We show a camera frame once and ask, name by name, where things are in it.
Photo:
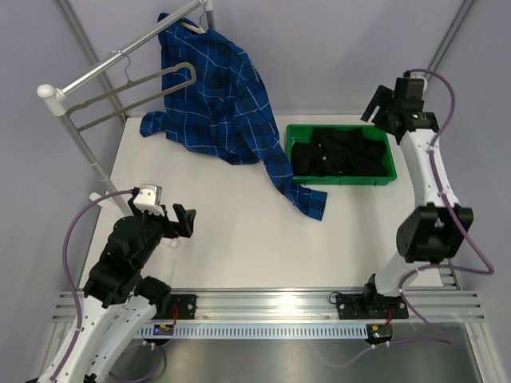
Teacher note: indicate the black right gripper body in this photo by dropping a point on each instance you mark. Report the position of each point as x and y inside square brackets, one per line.
[382, 124]

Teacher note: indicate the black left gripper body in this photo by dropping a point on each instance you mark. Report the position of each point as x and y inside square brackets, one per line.
[158, 227]

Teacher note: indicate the black button shirt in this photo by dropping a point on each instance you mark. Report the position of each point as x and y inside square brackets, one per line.
[332, 152]

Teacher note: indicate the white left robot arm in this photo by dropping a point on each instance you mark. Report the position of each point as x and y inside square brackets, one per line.
[117, 300]

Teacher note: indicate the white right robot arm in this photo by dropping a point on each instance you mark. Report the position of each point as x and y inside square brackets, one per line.
[434, 230]

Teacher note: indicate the blue plaid shirt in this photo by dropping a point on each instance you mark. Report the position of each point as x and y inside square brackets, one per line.
[226, 113]

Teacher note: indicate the wooden hanger of blue shirt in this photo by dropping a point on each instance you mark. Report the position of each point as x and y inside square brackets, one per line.
[205, 23]

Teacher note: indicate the green plastic tray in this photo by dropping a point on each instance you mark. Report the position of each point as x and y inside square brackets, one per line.
[301, 133]

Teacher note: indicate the silver clothes rack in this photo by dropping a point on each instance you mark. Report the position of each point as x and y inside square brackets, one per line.
[54, 97]

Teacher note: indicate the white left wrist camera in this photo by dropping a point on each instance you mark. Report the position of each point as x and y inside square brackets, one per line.
[147, 199]

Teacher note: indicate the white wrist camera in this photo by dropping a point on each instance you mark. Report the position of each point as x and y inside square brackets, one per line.
[147, 199]
[417, 76]

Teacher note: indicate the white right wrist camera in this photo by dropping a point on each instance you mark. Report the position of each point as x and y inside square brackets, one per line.
[417, 76]

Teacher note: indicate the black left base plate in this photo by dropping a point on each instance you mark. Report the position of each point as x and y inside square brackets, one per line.
[183, 305]

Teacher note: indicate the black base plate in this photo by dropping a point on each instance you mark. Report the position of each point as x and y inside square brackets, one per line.
[183, 305]
[356, 306]

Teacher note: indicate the white slotted cable duct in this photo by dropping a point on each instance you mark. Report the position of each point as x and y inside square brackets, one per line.
[263, 331]

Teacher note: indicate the aluminium frame post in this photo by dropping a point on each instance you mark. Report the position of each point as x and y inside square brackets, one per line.
[449, 37]

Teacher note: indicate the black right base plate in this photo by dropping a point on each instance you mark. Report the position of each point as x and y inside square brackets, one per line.
[356, 306]

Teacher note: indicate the aluminium mounting rail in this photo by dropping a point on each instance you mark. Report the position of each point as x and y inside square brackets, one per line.
[440, 306]

